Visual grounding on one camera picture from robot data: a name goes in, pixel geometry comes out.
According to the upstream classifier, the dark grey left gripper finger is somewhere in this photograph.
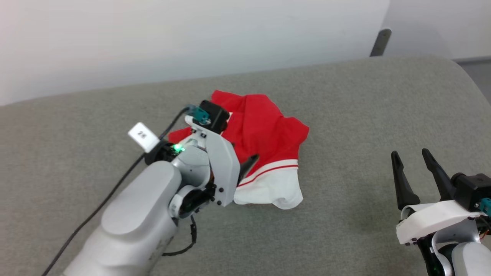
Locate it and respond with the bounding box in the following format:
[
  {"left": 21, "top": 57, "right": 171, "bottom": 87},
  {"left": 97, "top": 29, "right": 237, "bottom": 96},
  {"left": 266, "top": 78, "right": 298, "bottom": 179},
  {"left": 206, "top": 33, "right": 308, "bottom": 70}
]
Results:
[{"left": 238, "top": 154, "right": 260, "bottom": 186}]

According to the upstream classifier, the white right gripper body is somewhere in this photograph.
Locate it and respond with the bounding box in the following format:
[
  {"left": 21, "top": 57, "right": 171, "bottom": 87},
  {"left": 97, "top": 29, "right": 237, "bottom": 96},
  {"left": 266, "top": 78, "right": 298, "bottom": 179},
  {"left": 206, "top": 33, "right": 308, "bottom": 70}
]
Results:
[{"left": 396, "top": 200, "right": 484, "bottom": 246}]

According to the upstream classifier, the black cable with teal plug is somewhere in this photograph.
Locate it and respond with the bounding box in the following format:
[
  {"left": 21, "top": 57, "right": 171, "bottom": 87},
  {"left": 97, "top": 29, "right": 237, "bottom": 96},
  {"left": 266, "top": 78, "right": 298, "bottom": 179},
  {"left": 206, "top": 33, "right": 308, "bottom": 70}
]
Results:
[{"left": 41, "top": 105, "right": 210, "bottom": 276}]

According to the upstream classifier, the white cable label tag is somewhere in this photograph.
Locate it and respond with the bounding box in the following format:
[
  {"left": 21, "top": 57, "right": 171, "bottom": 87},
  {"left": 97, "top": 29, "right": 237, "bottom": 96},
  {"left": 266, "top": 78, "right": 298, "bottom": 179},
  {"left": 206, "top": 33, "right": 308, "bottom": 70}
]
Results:
[{"left": 128, "top": 122, "right": 160, "bottom": 153}]

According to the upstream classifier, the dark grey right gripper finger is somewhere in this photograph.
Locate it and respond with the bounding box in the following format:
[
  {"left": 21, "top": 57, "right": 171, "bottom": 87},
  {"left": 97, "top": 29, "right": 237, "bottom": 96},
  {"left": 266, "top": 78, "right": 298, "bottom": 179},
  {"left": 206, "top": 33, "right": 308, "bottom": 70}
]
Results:
[
  {"left": 422, "top": 149, "right": 457, "bottom": 202},
  {"left": 391, "top": 151, "right": 421, "bottom": 210}
]

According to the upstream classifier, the short black ribbed cable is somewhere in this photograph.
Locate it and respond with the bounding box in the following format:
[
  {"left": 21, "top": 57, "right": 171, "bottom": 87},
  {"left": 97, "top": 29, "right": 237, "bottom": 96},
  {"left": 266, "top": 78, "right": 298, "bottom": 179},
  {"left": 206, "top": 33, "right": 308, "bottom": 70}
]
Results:
[{"left": 161, "top": 215, "right": 198, "bottom": 256}]

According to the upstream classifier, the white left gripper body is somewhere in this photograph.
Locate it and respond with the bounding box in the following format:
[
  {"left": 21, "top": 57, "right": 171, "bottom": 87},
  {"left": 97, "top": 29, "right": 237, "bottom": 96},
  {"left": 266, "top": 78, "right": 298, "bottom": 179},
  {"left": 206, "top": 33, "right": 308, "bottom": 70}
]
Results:
[{"left": 185, "top": 115, "right": 241, "bottom": 206}]

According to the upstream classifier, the red and white garment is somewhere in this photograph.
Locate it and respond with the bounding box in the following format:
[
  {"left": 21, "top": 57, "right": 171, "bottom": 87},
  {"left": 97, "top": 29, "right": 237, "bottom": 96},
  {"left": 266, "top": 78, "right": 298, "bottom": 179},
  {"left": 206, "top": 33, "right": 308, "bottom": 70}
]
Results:
[{"left": 168, "top": 90, "right": 310, "bottom": 210}]

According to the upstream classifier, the dark grey metal bar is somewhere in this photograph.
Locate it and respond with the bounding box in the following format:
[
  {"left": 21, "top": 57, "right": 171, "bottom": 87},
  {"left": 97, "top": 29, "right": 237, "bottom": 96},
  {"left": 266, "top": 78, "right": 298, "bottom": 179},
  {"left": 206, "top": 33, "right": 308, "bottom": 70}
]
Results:
[{"left": 370, "top": 29, "right": 392, "bottom": 57}]

